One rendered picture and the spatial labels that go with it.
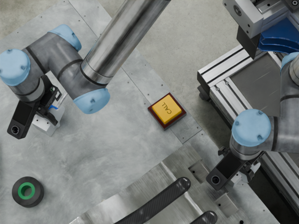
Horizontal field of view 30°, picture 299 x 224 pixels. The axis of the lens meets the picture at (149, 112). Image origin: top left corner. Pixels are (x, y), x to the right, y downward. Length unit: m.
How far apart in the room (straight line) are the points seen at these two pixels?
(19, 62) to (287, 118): 0.59
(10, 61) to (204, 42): 1.44
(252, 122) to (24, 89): 0.53
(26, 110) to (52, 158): 0.22
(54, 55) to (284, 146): 0.54
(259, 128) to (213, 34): 1.46
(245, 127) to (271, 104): 1.09
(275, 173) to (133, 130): 0.75
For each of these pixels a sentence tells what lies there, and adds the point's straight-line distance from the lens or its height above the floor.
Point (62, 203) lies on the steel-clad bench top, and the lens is 1.56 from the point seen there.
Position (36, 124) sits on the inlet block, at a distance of 1.58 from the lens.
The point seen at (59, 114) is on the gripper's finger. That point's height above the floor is 0.89.
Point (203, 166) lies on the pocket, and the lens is 1.47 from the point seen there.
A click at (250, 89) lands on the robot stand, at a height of 0.21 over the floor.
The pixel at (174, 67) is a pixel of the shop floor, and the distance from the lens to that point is 2.52.
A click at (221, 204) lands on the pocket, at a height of 0.86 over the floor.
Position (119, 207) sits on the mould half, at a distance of 1.43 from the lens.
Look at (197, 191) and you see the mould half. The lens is 1.44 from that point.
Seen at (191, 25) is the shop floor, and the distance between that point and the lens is 2.61.
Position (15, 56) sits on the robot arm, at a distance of 1.27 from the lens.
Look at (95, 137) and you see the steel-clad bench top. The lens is 1.59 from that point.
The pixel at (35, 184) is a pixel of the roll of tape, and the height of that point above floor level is 0.83.
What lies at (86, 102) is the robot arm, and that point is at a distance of 1.22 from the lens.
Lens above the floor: 2.30
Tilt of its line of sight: 70 degrees down
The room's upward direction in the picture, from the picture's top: 12 degrees counter-clockwise
